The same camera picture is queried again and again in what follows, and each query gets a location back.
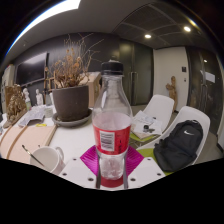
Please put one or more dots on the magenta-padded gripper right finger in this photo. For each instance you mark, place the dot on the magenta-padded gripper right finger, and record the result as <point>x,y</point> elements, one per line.
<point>148,171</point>

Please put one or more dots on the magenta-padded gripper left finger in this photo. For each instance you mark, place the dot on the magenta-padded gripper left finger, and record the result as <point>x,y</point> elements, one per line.
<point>76,171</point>

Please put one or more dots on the clear plastic bottle red label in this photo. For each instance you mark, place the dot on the clear plastic bottle red label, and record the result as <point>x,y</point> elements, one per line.
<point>111,133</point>

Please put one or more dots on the white mug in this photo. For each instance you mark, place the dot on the white mug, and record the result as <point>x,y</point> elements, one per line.
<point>50,160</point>

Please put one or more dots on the black backpack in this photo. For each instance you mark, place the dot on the black backpack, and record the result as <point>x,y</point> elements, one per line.
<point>180,145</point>

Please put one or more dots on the brush in mug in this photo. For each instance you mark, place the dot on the brush in mug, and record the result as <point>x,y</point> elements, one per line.
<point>33,155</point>

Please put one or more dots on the papers on chair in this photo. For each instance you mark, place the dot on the papers on chair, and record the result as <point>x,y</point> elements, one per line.
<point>145,125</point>

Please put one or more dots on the grey plant saucer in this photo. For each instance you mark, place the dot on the grey plant saucer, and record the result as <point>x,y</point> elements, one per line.
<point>71,123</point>

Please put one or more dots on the yellow tape strip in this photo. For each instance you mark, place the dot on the yellow tape strip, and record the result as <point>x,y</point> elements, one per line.
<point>41,125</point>

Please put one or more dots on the small white cup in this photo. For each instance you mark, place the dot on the small white cup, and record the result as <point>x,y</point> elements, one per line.
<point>49,112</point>

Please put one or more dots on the white chair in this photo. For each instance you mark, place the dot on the white chair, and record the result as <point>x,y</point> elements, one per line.
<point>161,105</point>
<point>196,116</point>

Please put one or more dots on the dark pot with dried plant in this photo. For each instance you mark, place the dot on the dark pot with dried plant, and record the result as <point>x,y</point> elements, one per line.
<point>71,101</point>

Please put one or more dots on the wooden human figure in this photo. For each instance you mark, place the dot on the wooden human figure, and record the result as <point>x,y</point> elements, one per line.
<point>171,91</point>

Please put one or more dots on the cardboard box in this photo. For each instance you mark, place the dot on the cardboard box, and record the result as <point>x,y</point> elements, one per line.
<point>95,88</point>

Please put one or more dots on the small white figurine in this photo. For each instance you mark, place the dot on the small white figurine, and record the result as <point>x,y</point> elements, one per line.
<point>26,96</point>

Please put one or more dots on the golden carved sculpture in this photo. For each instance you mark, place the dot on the golden carved sculpture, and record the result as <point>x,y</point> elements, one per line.
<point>15,105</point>

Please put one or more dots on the wooden easel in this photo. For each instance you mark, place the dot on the wooden easel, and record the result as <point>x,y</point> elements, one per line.
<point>46,80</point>

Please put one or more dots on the white cabinet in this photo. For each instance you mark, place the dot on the white cabinet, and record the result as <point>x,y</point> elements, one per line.
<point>8,76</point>

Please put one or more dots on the round ceiling spotlight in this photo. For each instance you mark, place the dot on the round ceiling spotlight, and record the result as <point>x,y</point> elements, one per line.
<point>187,29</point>
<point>147,36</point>

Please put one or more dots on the long ceiling strip light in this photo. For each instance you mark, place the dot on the long ceiling strip light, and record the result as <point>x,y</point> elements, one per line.
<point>43,15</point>

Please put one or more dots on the black wall screen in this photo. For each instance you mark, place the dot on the black wall screen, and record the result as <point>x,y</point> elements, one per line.
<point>31,68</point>

